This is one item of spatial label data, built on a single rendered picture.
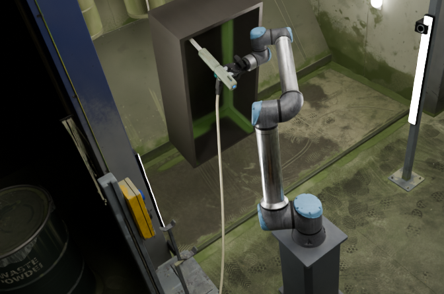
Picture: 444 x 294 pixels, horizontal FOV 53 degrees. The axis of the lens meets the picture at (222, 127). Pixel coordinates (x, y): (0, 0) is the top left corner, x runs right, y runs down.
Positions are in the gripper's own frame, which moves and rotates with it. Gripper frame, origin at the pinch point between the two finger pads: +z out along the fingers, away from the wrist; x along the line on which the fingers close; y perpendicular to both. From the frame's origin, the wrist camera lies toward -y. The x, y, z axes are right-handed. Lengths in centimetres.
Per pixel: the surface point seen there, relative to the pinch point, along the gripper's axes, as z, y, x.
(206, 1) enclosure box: -23, -9, 45
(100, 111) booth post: 71, -19, 1
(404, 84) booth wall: -211, 115, -33
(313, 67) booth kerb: -190, 159, 51
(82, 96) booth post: 76, -29, 6
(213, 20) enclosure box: -15.4, -12.6, 27.3
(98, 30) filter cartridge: 12, 67, 129
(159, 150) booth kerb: 1, 165, 60
